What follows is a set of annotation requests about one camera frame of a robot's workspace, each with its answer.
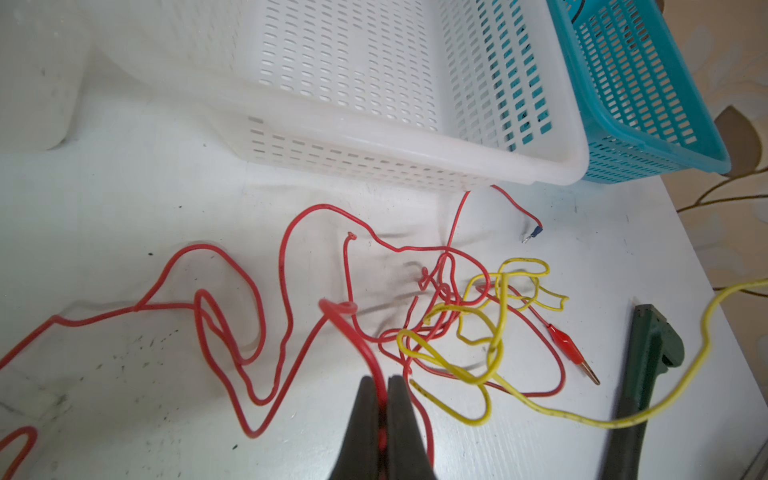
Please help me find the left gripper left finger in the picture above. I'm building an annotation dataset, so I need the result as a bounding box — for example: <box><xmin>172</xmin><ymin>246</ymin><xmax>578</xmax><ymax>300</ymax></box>
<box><xmin>329</xmin><ymin>376</ymin><xmax>383</xmax><ymax>480</ymax></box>

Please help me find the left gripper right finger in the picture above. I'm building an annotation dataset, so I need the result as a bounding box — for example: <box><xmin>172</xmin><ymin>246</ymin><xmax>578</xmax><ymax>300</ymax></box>
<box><xmin>385</xmin><ymin>375</ymin><xmax>436</xmax><ymax>480</ymax></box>

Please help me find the red alligator clip cable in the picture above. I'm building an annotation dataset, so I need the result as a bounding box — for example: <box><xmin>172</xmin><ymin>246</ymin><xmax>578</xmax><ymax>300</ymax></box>
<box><xmin>0</xmin><ymin>183</ymin><xmax>601</xmax><ymax>480</ymax></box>

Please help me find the green black pipe wrench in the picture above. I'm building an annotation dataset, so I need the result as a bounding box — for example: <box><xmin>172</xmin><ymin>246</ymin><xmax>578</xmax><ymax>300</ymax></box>
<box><xmin>600</xmin><ymin>304</ymin><xmax>685</xmax><ymax>479</ymax></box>

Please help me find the yellow cable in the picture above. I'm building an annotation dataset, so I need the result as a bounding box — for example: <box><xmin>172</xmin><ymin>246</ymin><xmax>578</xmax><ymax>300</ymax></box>
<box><xmin>395</xmin><ymin>257</ymin><xmax>768</xmax><ymax>431</ymax></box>

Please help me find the left white plastic basket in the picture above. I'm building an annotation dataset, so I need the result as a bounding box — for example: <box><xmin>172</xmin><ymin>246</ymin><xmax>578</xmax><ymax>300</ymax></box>
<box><xmin>1</xmin><ymin>1</ymin><xmax>91</xmax><ymax>153</ymax></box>

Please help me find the middle white plastic basket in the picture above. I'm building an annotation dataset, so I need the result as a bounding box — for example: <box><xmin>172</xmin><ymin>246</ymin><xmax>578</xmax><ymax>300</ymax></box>
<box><xmin>79</xmin><ymin>1</ymin><xmax>589</xmax><ymax>190</ymax></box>

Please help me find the white plastic basket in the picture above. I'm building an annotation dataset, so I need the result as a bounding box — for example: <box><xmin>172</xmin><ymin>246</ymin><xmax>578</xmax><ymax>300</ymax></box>
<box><xmin>79</xmin><ymin>1</ymin><xmax>589</xmax><ymax>190</ymax></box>
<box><xmin>1</xmin><ymin>1</ymin><xmax>91</xmax><ymax>153</ymax></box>

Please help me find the teal plastic basket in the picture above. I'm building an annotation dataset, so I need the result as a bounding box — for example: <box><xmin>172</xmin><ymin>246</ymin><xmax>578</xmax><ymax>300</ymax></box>
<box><xmin>548</xmin><ymin>0</ymin><xmax>731</xmax><ymax>184</ymax></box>

